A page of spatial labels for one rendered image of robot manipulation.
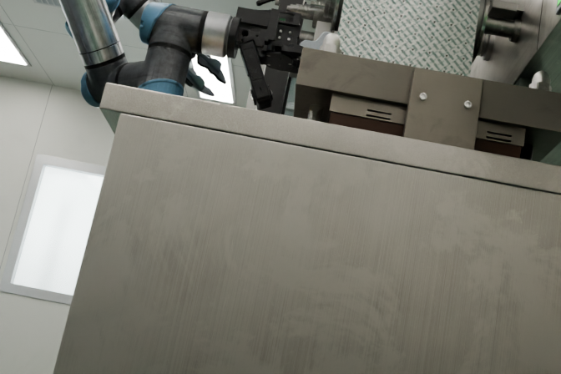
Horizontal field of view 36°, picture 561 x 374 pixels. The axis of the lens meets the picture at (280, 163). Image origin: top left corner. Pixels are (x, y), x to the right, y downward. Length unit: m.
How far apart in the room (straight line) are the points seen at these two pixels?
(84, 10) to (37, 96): 6.16
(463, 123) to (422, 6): 0.36
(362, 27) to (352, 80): 0.27
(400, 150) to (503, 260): 0.20
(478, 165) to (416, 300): 0.20
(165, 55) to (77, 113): 6.09
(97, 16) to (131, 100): 0.36
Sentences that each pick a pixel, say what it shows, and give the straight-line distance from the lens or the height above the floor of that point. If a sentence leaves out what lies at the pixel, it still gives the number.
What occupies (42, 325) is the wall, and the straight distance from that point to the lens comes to 7.21.
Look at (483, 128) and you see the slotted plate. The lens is 1.29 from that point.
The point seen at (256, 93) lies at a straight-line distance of 1.45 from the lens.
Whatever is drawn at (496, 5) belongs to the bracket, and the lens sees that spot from 1.63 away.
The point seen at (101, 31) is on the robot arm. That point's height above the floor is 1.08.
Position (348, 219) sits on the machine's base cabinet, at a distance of 1.15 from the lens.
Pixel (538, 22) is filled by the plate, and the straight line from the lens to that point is 1.50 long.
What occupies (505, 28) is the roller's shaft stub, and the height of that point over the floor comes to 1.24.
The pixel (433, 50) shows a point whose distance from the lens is 1.52.
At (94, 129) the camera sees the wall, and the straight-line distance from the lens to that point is 7.46.
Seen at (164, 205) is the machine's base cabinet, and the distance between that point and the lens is 1.16.
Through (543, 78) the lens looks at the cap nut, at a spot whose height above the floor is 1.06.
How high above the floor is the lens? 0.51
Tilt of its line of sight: 16 degrees up
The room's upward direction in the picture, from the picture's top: 11 degrees clockwise
